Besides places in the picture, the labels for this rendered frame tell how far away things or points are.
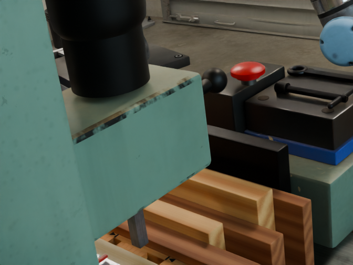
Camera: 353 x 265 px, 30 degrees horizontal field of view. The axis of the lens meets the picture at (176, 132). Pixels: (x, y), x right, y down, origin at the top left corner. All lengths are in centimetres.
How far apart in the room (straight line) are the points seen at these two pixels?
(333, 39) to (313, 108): 47
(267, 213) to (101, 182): 15
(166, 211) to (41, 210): 20
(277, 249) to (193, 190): 9
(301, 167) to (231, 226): 9
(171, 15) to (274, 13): 85
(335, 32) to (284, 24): 308
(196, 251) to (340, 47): 59
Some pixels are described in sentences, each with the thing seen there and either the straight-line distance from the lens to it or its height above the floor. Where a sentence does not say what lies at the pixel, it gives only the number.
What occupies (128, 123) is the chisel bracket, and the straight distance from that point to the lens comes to 39.
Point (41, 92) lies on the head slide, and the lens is 30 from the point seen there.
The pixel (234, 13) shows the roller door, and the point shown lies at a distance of 430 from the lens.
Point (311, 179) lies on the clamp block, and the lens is 52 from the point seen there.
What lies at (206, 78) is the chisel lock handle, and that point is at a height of 104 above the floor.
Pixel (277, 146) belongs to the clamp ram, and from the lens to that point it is 49.
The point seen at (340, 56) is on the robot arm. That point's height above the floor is 88.
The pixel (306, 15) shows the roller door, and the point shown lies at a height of 13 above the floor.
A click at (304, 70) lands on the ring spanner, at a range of 61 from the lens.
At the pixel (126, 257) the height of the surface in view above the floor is 95.
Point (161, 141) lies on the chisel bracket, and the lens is 42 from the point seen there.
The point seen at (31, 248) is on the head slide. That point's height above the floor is 105.
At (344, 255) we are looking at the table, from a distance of 54.
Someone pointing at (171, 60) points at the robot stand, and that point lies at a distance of 127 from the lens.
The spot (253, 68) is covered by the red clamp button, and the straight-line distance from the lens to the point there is 57.
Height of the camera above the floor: 122
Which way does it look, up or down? 25 degrees down
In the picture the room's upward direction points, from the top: 8 degrees counter-clockwise
